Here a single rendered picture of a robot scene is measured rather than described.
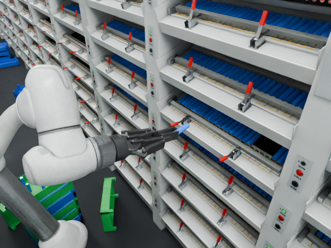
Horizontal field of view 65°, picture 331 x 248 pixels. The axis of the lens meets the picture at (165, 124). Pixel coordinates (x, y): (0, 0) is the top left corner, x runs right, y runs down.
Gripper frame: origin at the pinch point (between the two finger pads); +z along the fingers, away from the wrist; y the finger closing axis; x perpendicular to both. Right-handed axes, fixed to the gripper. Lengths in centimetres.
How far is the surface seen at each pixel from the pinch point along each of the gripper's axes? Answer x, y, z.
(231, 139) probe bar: 3.6, -8.0, 25.0
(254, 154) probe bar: 3.6, -18.0, 25.0
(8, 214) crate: 108, 98, -39
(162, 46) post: -20.7, 30.5, 17.4
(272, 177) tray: 6.9, -26.9, 24.1
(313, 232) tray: 23, -42, 34
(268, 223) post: 23.0, -31.8, 23.9
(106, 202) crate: 86, 57, 11
